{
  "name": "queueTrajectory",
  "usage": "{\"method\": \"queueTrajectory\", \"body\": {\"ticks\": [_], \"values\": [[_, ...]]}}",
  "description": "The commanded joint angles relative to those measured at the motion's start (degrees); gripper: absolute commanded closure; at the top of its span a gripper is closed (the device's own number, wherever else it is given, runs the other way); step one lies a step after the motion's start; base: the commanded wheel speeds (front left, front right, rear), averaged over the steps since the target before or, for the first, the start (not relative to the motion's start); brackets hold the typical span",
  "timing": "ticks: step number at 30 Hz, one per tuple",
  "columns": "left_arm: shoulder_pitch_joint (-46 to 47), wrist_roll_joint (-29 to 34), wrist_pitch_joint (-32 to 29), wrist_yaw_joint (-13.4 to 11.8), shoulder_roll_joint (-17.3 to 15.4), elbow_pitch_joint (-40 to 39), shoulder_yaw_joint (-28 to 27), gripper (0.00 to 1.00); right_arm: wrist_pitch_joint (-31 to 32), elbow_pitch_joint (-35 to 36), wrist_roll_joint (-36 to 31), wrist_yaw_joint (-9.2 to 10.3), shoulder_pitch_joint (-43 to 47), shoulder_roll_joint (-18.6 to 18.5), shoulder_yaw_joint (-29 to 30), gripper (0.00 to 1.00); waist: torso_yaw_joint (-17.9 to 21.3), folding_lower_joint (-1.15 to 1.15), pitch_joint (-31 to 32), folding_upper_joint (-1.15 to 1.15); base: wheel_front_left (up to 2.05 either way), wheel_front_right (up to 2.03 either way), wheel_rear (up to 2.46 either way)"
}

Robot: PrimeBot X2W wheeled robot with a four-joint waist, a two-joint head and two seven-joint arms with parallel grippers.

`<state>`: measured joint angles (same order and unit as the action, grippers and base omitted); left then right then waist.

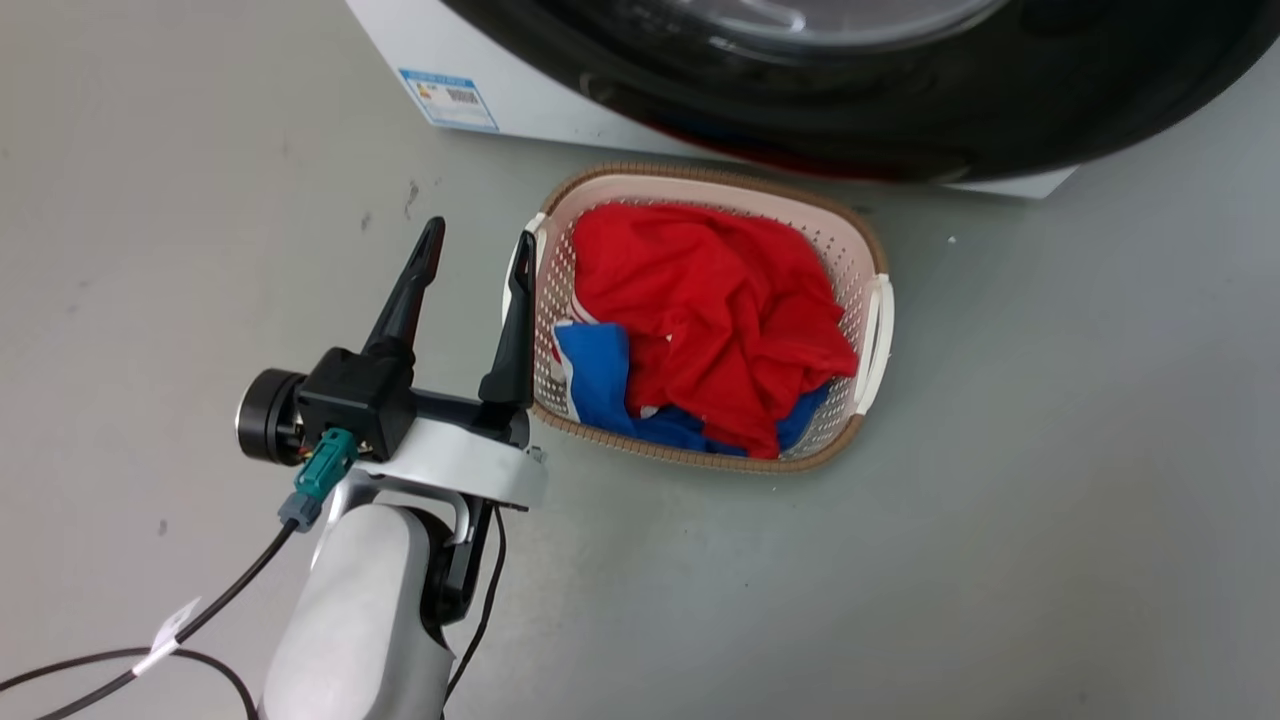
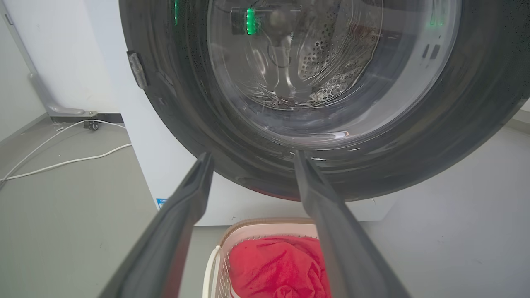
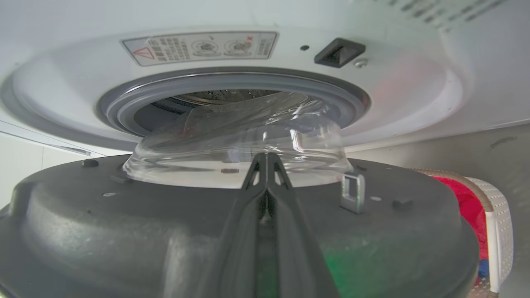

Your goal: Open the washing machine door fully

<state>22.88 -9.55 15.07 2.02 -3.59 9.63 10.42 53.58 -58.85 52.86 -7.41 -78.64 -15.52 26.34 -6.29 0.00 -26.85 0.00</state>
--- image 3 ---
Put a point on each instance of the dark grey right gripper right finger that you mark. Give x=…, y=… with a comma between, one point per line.
x=294, y=236

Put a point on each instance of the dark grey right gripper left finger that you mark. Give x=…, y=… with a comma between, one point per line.
x=240, y=231

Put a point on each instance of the grey washing machine door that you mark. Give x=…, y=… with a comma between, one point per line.
x=124, y=231

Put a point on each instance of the metal door latch hook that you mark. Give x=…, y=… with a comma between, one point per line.
x=353, y=192

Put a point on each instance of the grey rubber door gasket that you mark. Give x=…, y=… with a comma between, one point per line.
x=232, y=85

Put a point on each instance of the white washing machine body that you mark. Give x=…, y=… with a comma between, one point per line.
x=414, y=95

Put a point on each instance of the black door lock socket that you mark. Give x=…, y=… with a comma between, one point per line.
x=339, y=52

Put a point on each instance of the red garment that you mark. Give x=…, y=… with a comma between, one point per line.
x=470, y=211

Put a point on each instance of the warning label sticker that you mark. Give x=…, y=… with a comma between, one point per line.
x=201, y=47

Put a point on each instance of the blue cloth item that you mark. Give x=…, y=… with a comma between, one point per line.
x=483, y=268

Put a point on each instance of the white laundry basket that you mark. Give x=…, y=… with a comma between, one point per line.
x=499, y=231

